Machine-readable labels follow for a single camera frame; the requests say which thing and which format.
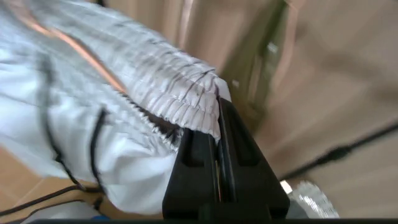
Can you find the pale grey shorts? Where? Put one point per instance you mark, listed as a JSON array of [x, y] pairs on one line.
[[140, 174]]

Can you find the green printed shirt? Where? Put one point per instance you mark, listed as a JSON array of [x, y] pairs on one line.
[[264, 71]]

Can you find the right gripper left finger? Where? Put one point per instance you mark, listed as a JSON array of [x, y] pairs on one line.
[[192, 174]]

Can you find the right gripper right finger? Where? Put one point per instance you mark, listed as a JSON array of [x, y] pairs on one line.
[[252, 180]]

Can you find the black clothes rack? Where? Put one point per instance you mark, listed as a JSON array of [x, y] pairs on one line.
[[339, 153]]

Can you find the pink clothes hanger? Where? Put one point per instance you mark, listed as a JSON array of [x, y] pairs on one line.
[[93, 63]]

